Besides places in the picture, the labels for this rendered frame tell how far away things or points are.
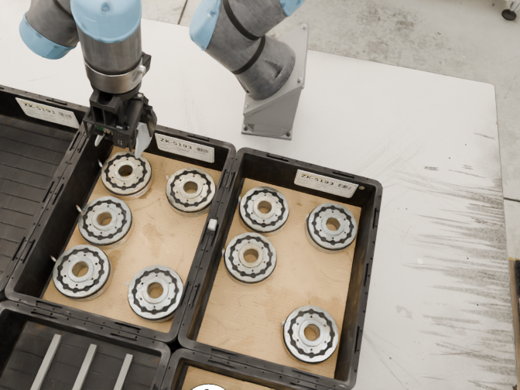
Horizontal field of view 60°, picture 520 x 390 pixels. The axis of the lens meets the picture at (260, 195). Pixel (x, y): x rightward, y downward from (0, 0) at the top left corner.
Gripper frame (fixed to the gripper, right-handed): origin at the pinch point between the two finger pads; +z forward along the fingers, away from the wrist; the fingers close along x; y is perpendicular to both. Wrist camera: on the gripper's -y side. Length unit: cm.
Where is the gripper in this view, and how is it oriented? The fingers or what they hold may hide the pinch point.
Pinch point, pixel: (128, 137)
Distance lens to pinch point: 86.0
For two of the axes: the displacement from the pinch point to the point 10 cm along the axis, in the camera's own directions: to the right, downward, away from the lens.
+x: 9.5, 2.9, 0.8
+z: -2.0, 4.1, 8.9
